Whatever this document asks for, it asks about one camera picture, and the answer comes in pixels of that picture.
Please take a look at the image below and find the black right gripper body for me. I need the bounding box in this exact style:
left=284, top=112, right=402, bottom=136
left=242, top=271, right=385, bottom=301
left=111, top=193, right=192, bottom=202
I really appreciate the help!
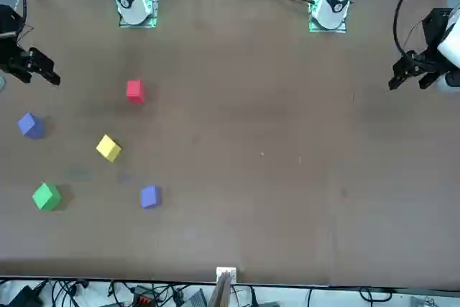
left=0, top=4, right=34, bottom=71

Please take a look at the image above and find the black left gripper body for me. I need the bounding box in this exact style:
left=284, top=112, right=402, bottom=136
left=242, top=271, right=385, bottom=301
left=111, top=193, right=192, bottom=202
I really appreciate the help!
left=421, top=7, right=454, bottom=70

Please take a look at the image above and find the red cube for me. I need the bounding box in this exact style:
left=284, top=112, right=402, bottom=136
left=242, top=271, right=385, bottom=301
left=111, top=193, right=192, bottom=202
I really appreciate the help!
left=126, top=79, right=146, bottom=104

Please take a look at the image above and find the purple cube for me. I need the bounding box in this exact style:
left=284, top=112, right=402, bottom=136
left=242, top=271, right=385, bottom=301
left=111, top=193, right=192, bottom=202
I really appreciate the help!
left=17, top=111, right=47, bottom=140
left=139, top=185, right=162, bottom=210

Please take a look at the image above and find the yellow cube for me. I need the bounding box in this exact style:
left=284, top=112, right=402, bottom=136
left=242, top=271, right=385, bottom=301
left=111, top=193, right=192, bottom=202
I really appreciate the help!
left=96, top=134, right=122, bottom=163

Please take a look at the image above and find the green cube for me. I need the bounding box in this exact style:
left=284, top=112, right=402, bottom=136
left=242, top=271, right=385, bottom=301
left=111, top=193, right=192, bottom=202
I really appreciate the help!
left=32, top=182, right=63, bottom=211

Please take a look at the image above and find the black power adapter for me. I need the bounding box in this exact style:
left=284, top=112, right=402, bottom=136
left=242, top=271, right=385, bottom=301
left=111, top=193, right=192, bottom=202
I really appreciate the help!
left=6, top=285, right=45, bottom=307

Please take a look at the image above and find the red and black device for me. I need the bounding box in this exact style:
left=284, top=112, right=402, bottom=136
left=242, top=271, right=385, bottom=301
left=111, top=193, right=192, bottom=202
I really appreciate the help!
left=131, top=285, right=156, bottom=307

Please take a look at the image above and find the grey flat device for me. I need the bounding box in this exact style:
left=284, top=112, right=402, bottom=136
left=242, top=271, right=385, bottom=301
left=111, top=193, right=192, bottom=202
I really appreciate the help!
left=181, top=288, right=208, bottom=307

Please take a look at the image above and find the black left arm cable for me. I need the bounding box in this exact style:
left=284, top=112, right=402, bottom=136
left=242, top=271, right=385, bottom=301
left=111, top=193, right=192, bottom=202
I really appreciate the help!
left=393, top=0, right=431, bottom=58

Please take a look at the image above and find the white table edge bracket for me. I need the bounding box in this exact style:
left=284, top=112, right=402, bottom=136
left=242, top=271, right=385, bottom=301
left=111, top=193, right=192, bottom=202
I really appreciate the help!
left=215, top=266, right=238, bottom=283

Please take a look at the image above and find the camera mount post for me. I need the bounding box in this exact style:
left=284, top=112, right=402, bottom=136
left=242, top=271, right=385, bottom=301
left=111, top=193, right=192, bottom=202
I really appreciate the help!
left=208, top=271, right=233, bottom=307

